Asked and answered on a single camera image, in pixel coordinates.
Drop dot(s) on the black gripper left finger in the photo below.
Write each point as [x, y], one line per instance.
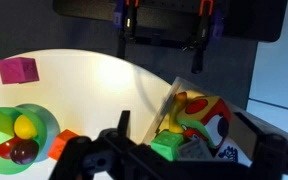
[124, 123]

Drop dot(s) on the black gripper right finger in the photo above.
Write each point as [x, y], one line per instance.
[250, 136]

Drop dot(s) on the orange block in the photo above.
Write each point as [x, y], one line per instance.
[60, 143]

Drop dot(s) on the blue white patterned block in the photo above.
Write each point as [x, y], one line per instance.
[229, 153]

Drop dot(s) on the wooden tray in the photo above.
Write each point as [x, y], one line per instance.
[165, 110]

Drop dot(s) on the green cube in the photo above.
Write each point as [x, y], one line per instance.
[167, 145]

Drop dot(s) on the soft cube with red circles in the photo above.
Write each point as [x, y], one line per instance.
[204, 113]

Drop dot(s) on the yellow orange toy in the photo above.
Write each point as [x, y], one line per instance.
[177, 113]

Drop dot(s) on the grey cube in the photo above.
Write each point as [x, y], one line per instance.
[194, 150]

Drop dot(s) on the green plate with fruit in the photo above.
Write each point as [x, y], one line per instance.
[47, 123]

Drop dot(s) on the orange black clamp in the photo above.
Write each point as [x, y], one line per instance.
[202, 33]
[129, 26]

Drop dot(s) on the yellow toy lemon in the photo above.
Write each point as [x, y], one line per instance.
[24, 128]

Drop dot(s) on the dark purple toy plum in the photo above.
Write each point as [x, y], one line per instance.
[24, 152]

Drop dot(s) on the black robot stand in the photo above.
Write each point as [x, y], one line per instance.
[250, 20]

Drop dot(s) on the magenta cube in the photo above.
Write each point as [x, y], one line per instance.
[17, 70]

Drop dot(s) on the red toy fruit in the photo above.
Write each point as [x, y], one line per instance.
[4, 150]

